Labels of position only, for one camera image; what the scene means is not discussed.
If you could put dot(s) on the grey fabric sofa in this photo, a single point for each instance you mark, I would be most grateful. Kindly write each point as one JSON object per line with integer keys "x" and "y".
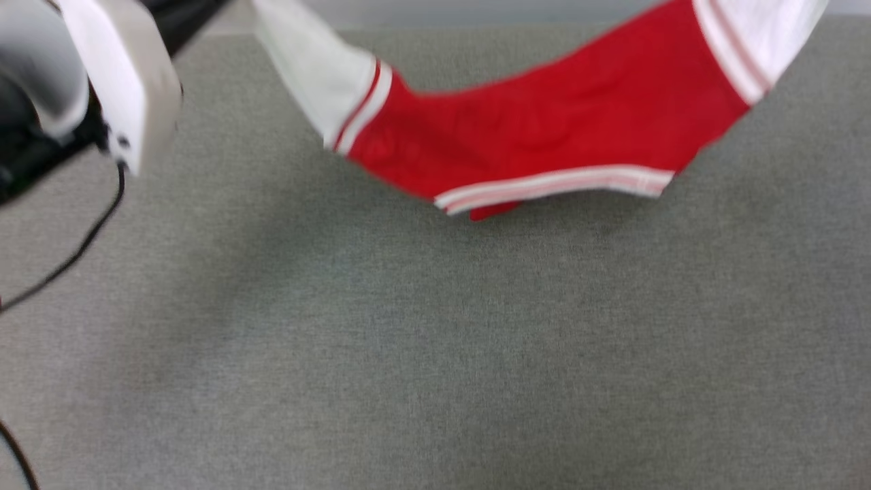
{"x": 435, "y": 327}

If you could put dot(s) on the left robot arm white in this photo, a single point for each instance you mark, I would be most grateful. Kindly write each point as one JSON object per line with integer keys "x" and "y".
{"x": 119, "y": 68}

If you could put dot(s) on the red and white garment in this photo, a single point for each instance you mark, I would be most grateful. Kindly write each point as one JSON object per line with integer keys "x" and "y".
{"x": 544, "y": 122}

